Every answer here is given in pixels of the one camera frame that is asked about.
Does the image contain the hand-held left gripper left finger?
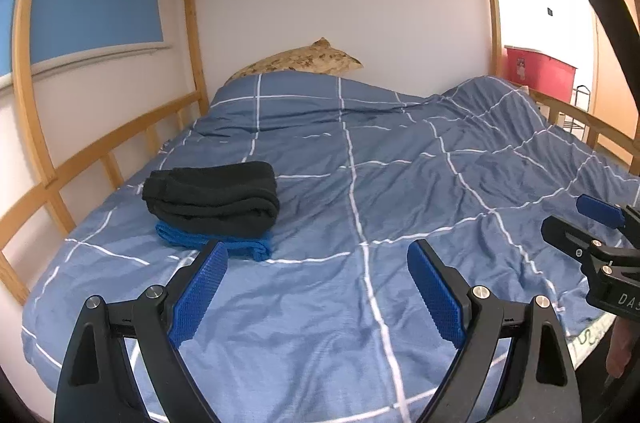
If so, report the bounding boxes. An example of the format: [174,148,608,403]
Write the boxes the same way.
[54,239,229,423]

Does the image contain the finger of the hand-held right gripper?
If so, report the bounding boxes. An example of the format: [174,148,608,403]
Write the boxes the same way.
[541,215,626,265]
[576,194,640,235]

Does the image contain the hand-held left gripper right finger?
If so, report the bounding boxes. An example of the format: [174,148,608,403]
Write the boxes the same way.
[406,239,583,423]

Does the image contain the black pants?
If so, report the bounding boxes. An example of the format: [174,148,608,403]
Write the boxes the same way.
[142,161,281,240]

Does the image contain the person's right hand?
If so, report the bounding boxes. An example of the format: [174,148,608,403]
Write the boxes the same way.
[605,317,632,379]

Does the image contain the white mattress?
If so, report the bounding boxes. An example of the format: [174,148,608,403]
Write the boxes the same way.
[565,303,621,370]

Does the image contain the blue folded cloth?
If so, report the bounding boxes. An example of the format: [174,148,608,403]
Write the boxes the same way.
[155,220,275,262]

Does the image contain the orange wooden door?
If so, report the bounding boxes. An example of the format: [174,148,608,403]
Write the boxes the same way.
[592,0,640,164]

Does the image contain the blue checked duvet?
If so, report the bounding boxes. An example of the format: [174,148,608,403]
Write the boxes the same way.
[21,70,640,423]

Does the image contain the red storage bin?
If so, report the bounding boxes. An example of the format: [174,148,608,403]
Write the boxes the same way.
[504,45,580,98]

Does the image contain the beige patterned pillow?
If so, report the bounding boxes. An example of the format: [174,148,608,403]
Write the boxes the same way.
[223,37,364,86]

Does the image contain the blue window blind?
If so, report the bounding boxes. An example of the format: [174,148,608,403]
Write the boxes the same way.
[0,0,166,76]

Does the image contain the black wire rack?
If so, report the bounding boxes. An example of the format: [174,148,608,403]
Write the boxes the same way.
[562,84,594,144]

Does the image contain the wooden bunk bed frame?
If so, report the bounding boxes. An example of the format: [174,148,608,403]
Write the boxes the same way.
[0,0,640,309]

